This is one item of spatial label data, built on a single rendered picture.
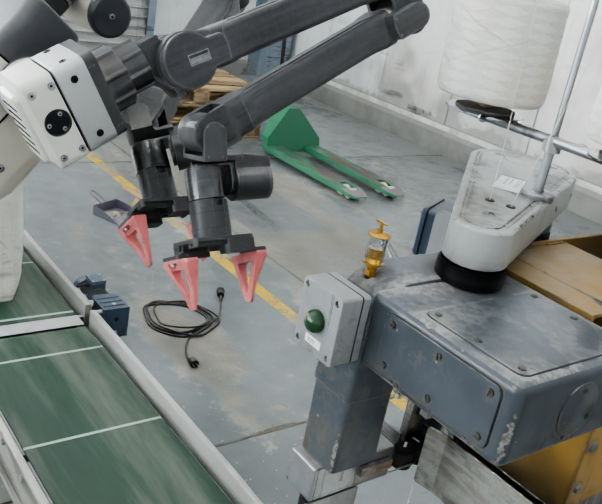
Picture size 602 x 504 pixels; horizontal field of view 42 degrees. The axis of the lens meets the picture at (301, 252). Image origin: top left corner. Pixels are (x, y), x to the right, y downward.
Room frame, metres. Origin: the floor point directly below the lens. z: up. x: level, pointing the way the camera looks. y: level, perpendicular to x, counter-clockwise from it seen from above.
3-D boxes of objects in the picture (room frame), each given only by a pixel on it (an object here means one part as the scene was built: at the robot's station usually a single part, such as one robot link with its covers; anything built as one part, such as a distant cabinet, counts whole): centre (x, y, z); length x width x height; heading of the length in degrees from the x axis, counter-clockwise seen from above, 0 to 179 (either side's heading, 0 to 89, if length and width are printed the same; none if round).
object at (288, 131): (6.21, 0.00, 0.58); 1.59 x 0.54 x 1.15; 40
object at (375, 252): (0.92, -0.09, 1.37); 0.03 x 0.02 x 0.03; 40
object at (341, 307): (0.87, -0.05, 1.29); 0.08 x 0.05 x 0.09; 40
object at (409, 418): (1.01, -0.21, 1.08); 0.03 x 0.01 x 0.13; 130
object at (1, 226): (2.55, 1.11, 0.74); 0.47 x 0.22 x 0.72; 38
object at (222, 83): (6.78, 1.28, 0.36); 1.20 x 0.82 x 0.14; 126
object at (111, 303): (2.56, 0.71, 0.35); 0.30 x 0.15 x 0.15; 40
